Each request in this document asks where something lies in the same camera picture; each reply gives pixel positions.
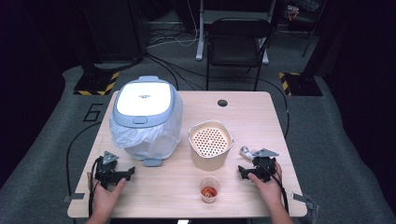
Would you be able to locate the person's left hand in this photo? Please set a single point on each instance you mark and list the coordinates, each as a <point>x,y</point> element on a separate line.
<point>101,200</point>

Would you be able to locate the white and blue pedal bin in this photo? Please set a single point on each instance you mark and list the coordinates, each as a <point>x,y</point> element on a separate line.
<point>143,99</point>

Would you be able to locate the white plastic bin bag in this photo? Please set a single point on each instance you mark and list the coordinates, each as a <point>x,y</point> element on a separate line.
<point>146,140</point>

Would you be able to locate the black folding chair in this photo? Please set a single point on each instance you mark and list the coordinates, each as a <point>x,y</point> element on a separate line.
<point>238,46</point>

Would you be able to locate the white wrapper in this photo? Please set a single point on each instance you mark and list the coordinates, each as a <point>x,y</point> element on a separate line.
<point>246,152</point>

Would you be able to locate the grey tape strip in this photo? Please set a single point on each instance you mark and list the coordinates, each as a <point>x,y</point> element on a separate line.
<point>301,198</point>
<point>74,196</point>

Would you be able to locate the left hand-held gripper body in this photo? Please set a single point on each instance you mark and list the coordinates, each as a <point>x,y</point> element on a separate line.
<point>107,174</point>

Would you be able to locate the black base plate striped edge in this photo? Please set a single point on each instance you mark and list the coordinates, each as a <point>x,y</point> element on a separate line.
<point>303,85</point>
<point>91,83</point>

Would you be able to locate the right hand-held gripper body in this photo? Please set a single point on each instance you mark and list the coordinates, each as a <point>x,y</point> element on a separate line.
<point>264,166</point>

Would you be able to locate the beige strainer basket container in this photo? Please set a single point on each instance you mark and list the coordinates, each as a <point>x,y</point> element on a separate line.
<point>210,141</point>

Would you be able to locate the white metal desk frame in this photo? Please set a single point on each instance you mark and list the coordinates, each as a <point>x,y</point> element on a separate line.
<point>200,37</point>

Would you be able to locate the clear plastic cup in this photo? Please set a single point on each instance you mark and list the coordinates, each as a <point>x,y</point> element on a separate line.
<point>209,182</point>

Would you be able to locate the person's right hand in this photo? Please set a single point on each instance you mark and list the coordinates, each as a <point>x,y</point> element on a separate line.
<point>271,189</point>

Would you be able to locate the red food scraps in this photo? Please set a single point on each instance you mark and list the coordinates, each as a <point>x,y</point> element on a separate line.
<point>209,191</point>

